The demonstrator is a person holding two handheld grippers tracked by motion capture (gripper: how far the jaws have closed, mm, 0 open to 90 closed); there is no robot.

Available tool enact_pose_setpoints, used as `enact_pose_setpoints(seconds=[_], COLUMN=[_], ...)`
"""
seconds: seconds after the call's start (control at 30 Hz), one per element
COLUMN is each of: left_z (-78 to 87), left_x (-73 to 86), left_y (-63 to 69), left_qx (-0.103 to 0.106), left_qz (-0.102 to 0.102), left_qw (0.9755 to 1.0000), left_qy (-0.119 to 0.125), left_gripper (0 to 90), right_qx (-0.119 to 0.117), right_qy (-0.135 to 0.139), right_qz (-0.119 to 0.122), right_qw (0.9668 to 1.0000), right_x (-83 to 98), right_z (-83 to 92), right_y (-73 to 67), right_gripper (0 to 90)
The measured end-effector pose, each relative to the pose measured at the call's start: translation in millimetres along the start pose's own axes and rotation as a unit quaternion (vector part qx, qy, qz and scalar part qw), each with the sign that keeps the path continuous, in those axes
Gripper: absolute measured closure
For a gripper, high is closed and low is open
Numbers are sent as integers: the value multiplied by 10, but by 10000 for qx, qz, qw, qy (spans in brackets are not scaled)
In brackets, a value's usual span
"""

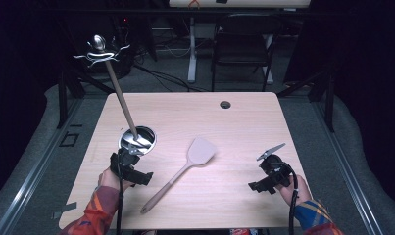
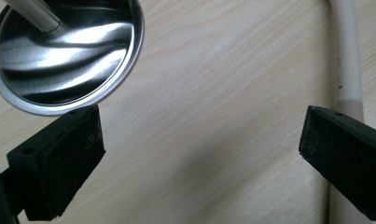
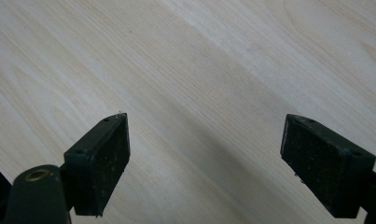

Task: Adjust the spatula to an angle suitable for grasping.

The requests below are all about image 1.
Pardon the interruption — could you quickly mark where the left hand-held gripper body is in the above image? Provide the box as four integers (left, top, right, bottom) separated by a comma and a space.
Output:
109, 143, 146, 175

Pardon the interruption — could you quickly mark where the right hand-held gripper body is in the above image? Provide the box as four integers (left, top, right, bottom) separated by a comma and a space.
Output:
256, 142, 295, 189

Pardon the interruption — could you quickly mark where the metal ladle with wooden handle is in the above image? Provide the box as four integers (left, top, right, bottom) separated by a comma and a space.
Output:
73, 33, 158, 157

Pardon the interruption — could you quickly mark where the beige silicone spatula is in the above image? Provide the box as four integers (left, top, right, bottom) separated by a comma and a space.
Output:
139, 136, 218, 215

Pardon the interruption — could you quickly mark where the person's left hand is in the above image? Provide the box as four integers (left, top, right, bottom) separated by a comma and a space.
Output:
97, 167, 134, 193

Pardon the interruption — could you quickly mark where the person's right hand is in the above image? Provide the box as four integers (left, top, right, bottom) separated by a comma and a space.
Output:
274, 173, 313, 208

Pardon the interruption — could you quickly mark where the grey tape strip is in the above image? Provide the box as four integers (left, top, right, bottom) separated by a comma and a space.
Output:
50, 201, 78, 220

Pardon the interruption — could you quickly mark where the black metal stand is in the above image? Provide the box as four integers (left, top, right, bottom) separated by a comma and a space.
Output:
55, 62, 116, 129
276, 67, 337, 133

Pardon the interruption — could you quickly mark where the white desk with legs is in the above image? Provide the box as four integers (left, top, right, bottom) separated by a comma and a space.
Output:
168, 0, 313, 85

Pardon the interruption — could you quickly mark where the black folding chair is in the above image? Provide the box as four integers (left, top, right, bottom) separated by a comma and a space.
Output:
211, 13, 283, 93

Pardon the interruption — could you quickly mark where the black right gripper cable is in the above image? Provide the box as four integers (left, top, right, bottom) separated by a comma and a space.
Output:
276, 162, 300, 235

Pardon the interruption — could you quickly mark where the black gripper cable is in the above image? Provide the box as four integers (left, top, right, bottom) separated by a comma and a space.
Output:
116, 148, 124, 235
276, 162, 300, 235

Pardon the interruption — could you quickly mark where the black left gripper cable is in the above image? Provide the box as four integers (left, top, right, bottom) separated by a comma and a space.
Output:
116, 148, 124, 235

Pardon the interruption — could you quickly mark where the aluminium floor rail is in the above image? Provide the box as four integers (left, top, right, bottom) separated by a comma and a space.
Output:
310, 97, 386, 235
0, 97, 85, 235

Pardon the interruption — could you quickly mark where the black floor cable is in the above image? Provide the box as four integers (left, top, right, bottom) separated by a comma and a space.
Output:
131, 63, 209, 93

